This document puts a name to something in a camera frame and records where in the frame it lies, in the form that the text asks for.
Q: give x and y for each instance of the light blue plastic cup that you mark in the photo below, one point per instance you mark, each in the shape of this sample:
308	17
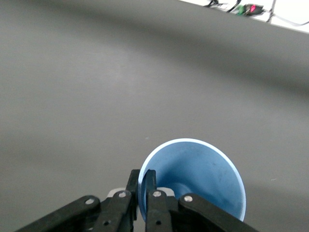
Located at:
205	174

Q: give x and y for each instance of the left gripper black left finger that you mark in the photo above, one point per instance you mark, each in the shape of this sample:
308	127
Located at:
116	212

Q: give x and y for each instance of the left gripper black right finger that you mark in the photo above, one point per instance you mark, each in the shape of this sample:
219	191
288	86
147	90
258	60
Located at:
159	212

